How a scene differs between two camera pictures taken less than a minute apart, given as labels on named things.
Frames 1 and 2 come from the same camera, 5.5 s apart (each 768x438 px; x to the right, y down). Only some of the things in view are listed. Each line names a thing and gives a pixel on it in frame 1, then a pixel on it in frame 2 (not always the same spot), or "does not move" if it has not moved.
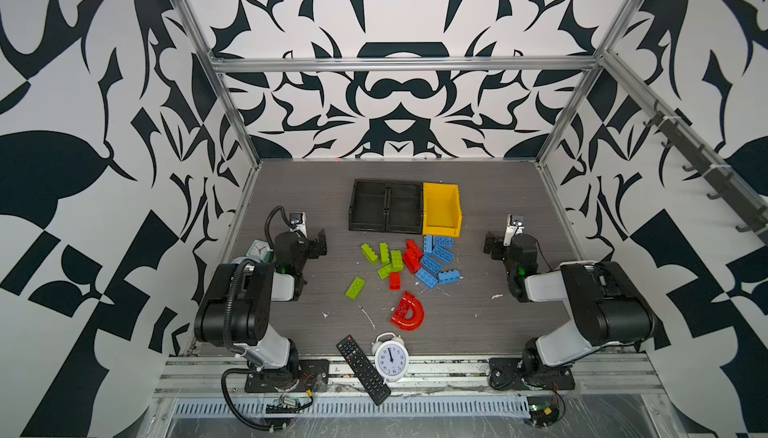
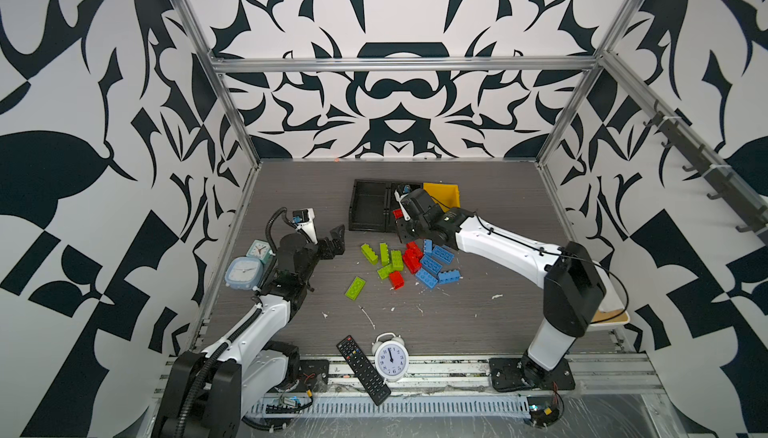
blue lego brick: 449,277 does not move
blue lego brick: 431,263 does not move
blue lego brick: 426,277 does not move
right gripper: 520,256 → 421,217
